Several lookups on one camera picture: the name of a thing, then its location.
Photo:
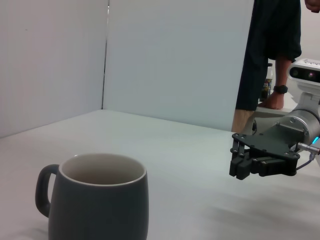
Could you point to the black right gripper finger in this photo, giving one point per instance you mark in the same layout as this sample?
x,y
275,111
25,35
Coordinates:
x,y
252,167
236,160

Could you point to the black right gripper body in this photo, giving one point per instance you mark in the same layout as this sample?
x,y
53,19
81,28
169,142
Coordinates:
x,y
275,145

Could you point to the grey ceramic cup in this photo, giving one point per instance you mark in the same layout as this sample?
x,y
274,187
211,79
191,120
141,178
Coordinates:
x,y
100,212

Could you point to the bare person forearm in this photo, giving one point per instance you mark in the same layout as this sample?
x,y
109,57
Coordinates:
x,y
281,72

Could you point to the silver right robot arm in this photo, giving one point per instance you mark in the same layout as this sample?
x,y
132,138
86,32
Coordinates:
x,y
305,120

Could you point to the person hand with watch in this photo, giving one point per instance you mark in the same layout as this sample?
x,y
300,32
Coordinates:
x,y
275,101

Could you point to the person hand without watch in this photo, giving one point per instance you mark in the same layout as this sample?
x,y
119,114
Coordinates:
x,y
313,4

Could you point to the white side table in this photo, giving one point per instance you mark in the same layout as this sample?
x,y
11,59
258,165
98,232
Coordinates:
x,y
288,105

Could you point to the dark bottle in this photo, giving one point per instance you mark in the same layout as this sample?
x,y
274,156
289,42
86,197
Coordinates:
x,y
264,92

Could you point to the black wrist watch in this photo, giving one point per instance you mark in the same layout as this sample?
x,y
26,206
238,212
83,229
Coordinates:
x,y
280,89

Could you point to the clear plastic bottle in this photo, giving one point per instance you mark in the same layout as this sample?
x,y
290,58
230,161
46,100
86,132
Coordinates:
x,y
269,72

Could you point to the person in dark shirt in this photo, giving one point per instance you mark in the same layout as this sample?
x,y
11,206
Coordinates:
x,y
270,37

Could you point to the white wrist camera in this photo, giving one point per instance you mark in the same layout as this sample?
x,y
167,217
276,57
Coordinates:
x,y
303,67

